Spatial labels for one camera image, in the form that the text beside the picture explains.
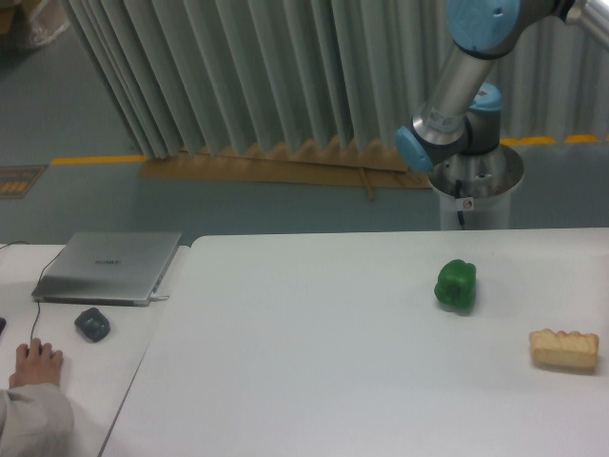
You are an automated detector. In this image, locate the slice of bread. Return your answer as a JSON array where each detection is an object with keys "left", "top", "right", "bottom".
[{"left": 529, "top": 328, "right": 599, "bottom": 370}]

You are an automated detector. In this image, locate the black computer mouse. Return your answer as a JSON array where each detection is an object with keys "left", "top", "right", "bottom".
[{"left": 27, "top": 338, "right": 45, "bottom": 356}]

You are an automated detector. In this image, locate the white sleeved forearm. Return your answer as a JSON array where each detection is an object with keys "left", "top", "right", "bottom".
[{"left": 1, "top": 384, "right": 74, "bottom": 456}]

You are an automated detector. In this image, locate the person's hand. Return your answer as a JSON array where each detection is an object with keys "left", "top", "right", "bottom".
[{"left": 9, "top": 343, "right": 64, "bottom": 388}]

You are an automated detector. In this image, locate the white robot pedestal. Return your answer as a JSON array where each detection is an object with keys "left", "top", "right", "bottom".
[{"left": 428, "top": 145, "right": 524, "bottom": 230}]

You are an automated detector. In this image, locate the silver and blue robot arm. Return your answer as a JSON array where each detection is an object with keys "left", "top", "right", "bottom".
[{"left": 395, "top": 1, "right": 608, "bottom": 172}]

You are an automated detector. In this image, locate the black mouse cable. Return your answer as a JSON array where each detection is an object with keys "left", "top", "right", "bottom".
[{"left": 0, "top": 241, "right": 68, "bottom": 341}]

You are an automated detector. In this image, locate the brown cardboard sheet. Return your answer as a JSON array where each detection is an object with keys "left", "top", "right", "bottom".
[{"left": 139, "top": 138, "right": 430, "bottom": 200}]

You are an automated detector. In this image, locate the pale green folding curtain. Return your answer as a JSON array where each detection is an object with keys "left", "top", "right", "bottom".
[{"left": 61, "top": 0, "right": 609, "bottom": 161}]

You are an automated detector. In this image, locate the white laptop plug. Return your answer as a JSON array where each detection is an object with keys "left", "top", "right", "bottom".
[{"left": 149, "top": 294, "right": 170, "bottom": 303}]

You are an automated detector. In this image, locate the silver closed laptop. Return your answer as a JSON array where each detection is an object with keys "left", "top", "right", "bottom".
[{"left": 31, "top": 231, "right": 182, "bottom": 306}]

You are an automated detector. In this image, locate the green bell pepper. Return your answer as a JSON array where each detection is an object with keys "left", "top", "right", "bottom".
[{"left": 434, "top": 259, "right": 477, "bottom": 310}]

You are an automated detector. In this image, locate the cardboard box with plastic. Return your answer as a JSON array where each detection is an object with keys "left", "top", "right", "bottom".
[{"left": 1, "top": 0, "right": 69, "bottom": 50}]

